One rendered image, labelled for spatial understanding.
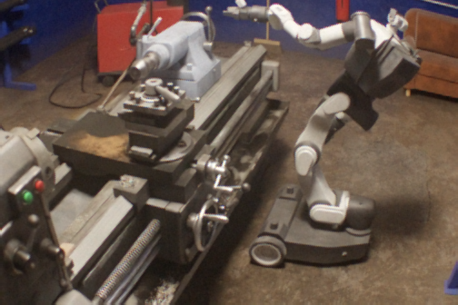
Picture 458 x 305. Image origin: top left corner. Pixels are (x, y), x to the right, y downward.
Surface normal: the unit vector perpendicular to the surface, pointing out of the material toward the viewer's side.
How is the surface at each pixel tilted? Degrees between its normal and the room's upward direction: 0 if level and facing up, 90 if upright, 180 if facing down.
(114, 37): 90
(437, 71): 90
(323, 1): 90
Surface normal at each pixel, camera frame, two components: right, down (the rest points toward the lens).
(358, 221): -0.33, 0.44
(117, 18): 0.00, 0.47
